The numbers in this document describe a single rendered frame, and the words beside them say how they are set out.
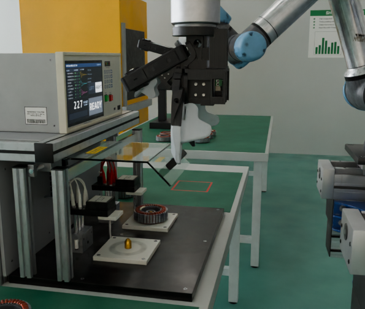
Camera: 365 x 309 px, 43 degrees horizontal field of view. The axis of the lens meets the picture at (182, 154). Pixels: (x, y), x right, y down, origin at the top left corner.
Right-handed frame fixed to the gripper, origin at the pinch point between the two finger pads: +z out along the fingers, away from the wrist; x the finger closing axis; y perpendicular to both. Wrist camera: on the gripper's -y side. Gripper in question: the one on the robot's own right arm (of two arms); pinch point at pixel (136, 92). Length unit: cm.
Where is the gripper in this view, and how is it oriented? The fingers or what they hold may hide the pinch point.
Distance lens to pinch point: 144.3
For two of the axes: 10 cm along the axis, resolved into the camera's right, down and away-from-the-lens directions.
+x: 2.1, -1.9, 9.6
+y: 7.0, 7.2, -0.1
